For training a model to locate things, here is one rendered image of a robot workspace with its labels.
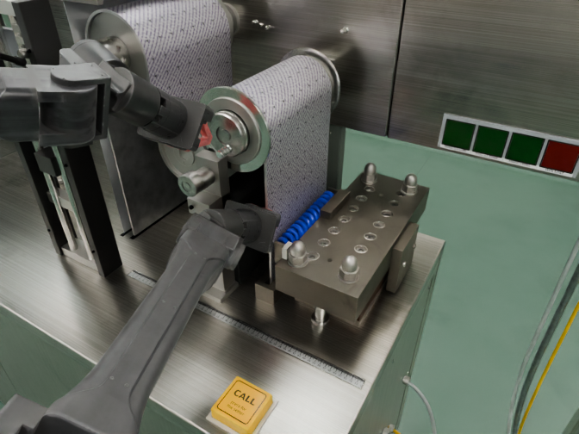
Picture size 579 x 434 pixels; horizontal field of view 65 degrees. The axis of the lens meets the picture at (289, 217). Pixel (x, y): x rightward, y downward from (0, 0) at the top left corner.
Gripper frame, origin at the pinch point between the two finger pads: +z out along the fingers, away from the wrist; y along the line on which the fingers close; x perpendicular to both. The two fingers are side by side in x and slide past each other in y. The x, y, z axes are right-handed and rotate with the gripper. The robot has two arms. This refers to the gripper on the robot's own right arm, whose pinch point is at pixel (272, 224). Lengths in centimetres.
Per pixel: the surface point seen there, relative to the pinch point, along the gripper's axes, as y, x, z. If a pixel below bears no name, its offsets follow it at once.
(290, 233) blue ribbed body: 2.5, -1.2, 3.3
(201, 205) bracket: -8.8, 1.0, -10.8
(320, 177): 0.2, 9.9, 15.5
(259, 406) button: 12.9, -25.0, -13.9
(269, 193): 0.3, 5.9, -4.8
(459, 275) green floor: 23, -25, 169
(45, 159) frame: -40.2, 0.7, -18.1
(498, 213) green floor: 30, 8, 227
